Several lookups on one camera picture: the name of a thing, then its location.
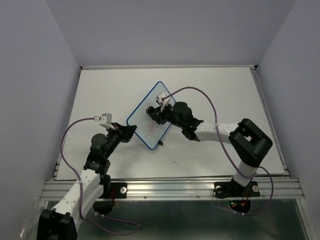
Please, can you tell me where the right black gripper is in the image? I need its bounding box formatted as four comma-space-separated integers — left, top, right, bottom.
148, 102, 184, 129

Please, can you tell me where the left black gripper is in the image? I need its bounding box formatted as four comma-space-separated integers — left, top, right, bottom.
103, 122, 137, 158

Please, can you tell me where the black whiteboard eraser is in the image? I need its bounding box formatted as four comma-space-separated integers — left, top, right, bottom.
146, 106, 154, 115

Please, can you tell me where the blue framed whiteboard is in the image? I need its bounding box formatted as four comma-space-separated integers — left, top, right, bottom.
126, 81, 171, 150

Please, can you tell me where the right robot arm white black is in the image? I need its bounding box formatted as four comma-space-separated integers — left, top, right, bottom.
146, 101, 273, 195

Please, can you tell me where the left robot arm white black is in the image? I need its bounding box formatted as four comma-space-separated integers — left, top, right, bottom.
36, 122, 137, 240

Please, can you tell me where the clear plastic bag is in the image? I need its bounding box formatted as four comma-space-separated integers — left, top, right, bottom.
19, 196, 48, 240

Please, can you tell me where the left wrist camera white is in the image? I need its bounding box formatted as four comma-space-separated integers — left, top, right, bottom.
93, 113, 113, 130

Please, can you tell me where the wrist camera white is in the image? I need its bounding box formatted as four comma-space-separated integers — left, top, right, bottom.
156, 90, 171, 107
93, 113, 113, 130

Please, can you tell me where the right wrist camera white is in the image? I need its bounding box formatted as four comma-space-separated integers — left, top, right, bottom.
156, 90, 171, 107

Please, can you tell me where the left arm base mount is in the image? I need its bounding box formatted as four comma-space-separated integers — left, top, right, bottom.
93, 175, 128, 215

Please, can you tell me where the aluminium back rail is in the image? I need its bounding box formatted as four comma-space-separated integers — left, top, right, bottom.
80, 64, 258, 71

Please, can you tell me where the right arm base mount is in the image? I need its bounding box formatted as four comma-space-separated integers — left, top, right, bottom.
212, 179, 260, 214

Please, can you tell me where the aluminium front rail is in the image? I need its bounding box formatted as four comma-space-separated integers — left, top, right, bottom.
40, 176, 305, 201

